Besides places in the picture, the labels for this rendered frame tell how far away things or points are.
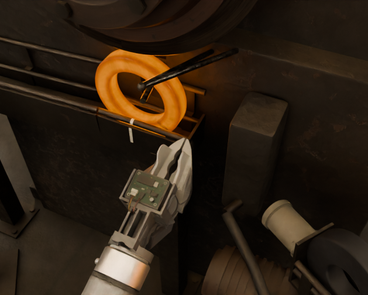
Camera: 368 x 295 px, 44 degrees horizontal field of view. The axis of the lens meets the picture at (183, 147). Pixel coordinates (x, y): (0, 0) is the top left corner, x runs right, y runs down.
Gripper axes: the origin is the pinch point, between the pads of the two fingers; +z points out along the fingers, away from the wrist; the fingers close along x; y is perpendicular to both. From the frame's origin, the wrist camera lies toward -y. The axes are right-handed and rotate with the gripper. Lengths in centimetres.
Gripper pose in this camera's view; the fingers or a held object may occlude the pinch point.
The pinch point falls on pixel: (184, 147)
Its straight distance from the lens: 77.2
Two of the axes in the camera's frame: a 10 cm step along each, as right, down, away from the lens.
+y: -1.3, -4.3, -8.9
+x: -9.1, -3.1, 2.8
